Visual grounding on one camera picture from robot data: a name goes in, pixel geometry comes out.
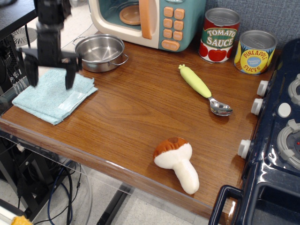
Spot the black desk at left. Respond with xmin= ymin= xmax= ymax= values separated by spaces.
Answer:
xmin=0 ymin=0 xmax=37 ymax=40

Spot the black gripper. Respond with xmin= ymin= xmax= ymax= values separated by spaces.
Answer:
xmin=17 ymin=23 xmax=83 ymax=90

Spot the blue cable under table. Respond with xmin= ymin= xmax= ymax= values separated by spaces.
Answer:
xmin=47 ymin=161 xmax=82 ymax=225

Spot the light blue towel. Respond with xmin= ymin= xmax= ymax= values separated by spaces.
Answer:
xmin=12 ymin=68 xmax=98 ymax=125

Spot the yellow fuzzy object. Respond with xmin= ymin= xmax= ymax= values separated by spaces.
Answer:
xmin=11 ymin=216 xmax=32 ymax=225

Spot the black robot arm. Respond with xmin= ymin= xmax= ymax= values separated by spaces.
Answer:
xmin=17 ymin=0 xmax=83 ymax=90

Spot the toy microwave teal cream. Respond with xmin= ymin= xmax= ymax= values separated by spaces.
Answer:
xmin=88 ymin=0 xmax=206 ymax=52

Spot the small steel pot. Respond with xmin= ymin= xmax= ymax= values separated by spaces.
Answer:
xmin=73 ymin=34 xmax=128 ymax=73

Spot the green handled metal spoon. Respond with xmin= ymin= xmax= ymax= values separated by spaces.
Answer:
xmin=178 ymin=64 xmax=233 ymax=116

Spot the tomato sauce can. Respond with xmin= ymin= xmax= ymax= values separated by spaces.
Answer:
xmin=199 ymin=7 xmax=241 ymax=63

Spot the dark blue toy stove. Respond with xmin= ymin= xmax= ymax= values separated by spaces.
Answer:
xmin=209 ymin=39 xmax=300 ymax=225

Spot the pineapple slices can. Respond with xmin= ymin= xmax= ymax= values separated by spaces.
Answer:
xmin=234 ymin=30 xmax=278 ymax=75

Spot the plush mushroom toy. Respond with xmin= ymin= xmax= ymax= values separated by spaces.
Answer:
xmin=153 ymin=137 xmax=200 ymax=195

